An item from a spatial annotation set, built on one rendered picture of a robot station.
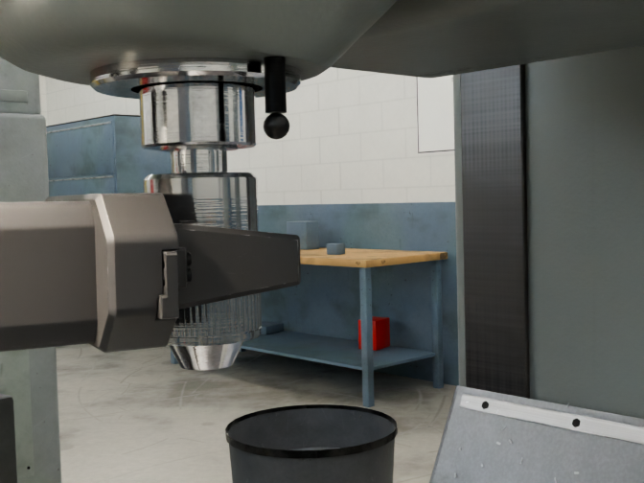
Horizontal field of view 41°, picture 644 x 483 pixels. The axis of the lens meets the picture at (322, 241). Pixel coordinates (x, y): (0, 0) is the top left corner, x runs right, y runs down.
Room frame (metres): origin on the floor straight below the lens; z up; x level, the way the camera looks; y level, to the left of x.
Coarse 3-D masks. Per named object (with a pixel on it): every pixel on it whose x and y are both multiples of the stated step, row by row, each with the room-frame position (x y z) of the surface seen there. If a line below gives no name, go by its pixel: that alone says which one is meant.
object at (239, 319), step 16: (176, 208) 0.34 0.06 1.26; (192, 208) 0.34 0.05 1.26; (208, 208) 0.34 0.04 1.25; (224, 208) 0.34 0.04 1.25; (240, 208) 0.34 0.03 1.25; (256, 208) 0.35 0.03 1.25; (192, 224) 0.34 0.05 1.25; (208, 224) 0.34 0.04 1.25; (224, 224) 0.34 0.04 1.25; (240, 224) 0.34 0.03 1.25; (256, 224) 0.35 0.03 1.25; (208, 304) 0.34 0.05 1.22; (224, 304) 0.34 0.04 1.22; (240, 304) 0.34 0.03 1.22; (256, 304) 0.35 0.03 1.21; (176, 320) 0.34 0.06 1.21; (192, 320) 0.34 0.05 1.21; (208, 320) 0.34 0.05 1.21; (224, 320) 0.34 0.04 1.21; (240, 320) 0.34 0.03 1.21; (256, 320) 0.35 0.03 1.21; (176, 336) 0.34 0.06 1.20; (192, 336) 0.34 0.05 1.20; (208, 336) 0.34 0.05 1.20; (224, 336) 0.34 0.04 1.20; (240, 336) 0.34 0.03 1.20; (256, 336) 0.35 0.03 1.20
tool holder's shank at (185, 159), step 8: (176, 152) 0.35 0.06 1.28; (184, 152) 0.35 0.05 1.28; (192, 152) 0.35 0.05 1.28; (200, 152) 0.35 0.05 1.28; (208, 152) 0.35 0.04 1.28; (216, 152) 0.35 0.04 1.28; (224, 152) 0.35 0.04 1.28; (176, 160) 0.35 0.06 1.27; (184, 160) 0.35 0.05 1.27; (192, 160) 0.35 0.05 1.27; (200, 160) 0.35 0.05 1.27; (208, 160) 0.35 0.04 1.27; (216, 160) 0.35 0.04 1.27; (224, 160) 0.35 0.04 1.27; (176, 168) 0.35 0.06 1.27; (184, 168) 0.35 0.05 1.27; (192, 168) 0.35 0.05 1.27; (200, 168) 0.35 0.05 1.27; (208, 168) 0.35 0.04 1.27; (216, 168) 0.35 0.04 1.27; (224, 168) 0.35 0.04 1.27
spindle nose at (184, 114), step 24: (144, 96) 0.35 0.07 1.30; (168, 96) 0.34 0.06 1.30; (192, 96) 0.34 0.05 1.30; (216, 96) 0.34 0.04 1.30; (240, 96) 0.34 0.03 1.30; (144, 120) 0.35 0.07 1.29; (168, 120) 0.34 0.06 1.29; (192, 120) 0.34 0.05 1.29; (216, 120) 0.34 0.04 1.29; (240, 120) 0.34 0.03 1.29; (144, 144) 0.35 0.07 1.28; (168, 144) 0.34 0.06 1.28; (192, 144) 0.34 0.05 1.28; (216, 144) 0.34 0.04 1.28; (240, 144) 0.34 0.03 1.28
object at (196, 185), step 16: (160, 176) 0.34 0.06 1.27; (176, 176) 0.34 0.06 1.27; (192, 176) 0.34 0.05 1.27; (208, 176) 0.34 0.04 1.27; (224, 176) 0.34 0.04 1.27; (240, 176) 0.34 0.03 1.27; (256, 176) 0.36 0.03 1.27; (144, 192) 0.35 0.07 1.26; (160, 192) 0.34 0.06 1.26; (176, 192) 0.34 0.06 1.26; (192, 192) 0.34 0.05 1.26; (208, 192) 0.34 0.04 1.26; (224, 192) 0.34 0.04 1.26; (240, 192) 0.34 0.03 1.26; (256, 192) 0.36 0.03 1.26
